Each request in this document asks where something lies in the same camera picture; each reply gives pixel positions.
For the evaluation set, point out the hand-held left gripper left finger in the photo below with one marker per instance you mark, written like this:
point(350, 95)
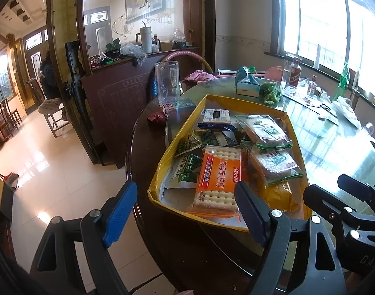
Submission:
point(119, 212)

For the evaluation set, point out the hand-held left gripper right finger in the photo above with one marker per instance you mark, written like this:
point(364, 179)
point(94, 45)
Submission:
point(251, 212)

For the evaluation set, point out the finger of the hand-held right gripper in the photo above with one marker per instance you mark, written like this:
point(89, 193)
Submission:
point(359, 193)
point(328, 206)

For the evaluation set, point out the yellow cardboard box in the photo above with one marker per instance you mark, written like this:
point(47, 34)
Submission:
point(169, 203)

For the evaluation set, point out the yellow snack packet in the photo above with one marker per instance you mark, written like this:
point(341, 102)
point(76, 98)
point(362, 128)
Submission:
point(279, 195)

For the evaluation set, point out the orange cracker packet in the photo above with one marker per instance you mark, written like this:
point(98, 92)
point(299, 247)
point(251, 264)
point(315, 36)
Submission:
point(218, 175)

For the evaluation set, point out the cracker packet with green label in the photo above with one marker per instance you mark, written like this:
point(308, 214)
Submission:
point(275, 166)
point(262, 130)

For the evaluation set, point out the glass table turntable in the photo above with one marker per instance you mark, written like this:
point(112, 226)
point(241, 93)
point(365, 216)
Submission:
point(322, 147)

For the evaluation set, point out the small clear glass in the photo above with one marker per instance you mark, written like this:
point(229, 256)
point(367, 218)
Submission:
point(369, 129)

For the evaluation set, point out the green and white snack packet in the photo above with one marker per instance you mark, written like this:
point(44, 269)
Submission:
point(184, 172)

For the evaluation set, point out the pile of small snack packets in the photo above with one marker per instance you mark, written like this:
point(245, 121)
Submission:
point(224, 138)

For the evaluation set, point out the white plastic bag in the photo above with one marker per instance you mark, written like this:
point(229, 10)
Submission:
point(347, 112)

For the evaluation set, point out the dark blue snack packet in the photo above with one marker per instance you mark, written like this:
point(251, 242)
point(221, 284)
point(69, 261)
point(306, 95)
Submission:
point(216, 126)

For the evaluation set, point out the dark green pea packet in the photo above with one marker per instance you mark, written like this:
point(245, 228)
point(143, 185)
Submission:
point(189, 143)

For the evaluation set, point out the red crumpled wrapper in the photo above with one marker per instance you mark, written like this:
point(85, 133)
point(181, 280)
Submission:
point(156, 118)

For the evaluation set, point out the printed paper sheets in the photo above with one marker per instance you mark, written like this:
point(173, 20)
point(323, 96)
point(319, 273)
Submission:
point(310, 104)

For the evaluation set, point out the blue and white cracker packet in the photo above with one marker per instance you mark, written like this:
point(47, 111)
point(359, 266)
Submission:
point(216, 116)

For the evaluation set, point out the dark wooden cabinet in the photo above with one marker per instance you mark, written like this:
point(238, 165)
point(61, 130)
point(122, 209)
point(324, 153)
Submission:
point(126, 104)

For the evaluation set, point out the red dustpan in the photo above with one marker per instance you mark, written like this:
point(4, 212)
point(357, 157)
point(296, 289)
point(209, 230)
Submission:
point(11, 182)

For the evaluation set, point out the green plastic bottle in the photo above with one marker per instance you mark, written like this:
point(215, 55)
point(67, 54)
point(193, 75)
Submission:
point(344, 76)

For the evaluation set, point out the small clear bottle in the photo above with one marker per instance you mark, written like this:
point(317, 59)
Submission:
point(312, 85)

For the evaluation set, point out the green fluffy cloth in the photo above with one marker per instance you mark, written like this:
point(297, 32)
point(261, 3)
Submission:
point(271, 93)

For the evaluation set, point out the wooden chair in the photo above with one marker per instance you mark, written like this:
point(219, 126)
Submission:
point(52, 110)

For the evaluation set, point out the teal tissue box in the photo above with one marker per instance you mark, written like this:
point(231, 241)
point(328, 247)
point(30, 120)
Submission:
point(247, 86)

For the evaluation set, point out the green printed card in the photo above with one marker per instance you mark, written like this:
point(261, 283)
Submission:
point(186, 103)

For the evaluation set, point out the clear bottle with red label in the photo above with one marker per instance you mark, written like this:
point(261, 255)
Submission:
point(294, 73)

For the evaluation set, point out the black stand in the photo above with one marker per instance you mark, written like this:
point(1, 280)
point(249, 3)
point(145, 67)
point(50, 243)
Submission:
point(75, 83)

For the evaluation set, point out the clear glass mug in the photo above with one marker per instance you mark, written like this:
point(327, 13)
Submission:
point(167, 83)

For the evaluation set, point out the tall clear glass bottle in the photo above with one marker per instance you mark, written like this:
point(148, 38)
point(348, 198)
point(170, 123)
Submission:
point(286, 73)

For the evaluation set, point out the red table tennis paddle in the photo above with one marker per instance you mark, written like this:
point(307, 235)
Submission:
point(275, 73)

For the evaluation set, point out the dark wooden dining chairs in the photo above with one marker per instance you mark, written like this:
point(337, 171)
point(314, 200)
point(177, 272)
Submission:
point(4, 123)

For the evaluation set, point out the pink cloth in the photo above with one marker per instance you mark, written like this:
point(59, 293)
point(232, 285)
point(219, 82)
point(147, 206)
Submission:
point(199, 76)

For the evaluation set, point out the grey plastic bag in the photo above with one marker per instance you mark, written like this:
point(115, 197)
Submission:
point(133, 52)

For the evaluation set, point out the pink and yellow hula hoop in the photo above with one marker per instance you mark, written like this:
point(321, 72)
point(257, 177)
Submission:
point(187, 54)

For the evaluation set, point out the large window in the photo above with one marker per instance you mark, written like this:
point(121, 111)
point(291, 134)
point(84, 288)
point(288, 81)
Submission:
point(328, 21)

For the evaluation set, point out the white tumbler with straw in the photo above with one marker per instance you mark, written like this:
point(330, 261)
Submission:
point(145, 38)

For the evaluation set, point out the wooden partition frame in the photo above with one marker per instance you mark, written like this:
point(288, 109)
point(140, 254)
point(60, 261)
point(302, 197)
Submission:
point(64, 21)

